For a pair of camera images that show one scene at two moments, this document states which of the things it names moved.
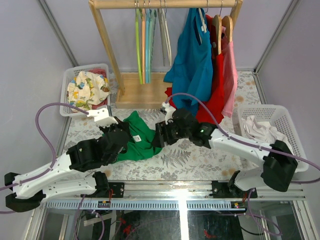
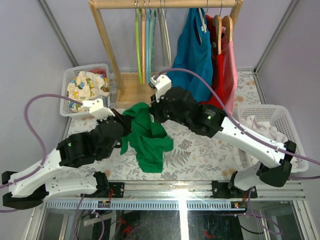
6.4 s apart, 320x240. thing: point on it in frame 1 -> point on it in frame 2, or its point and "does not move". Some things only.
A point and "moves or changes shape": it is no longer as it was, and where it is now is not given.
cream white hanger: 165,42 does not move
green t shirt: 141,146 moves or changes shape
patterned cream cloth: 87,89 does not move
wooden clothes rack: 153,95 does not move
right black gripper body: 173,133 -> 163,112
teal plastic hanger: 150,54 does not move
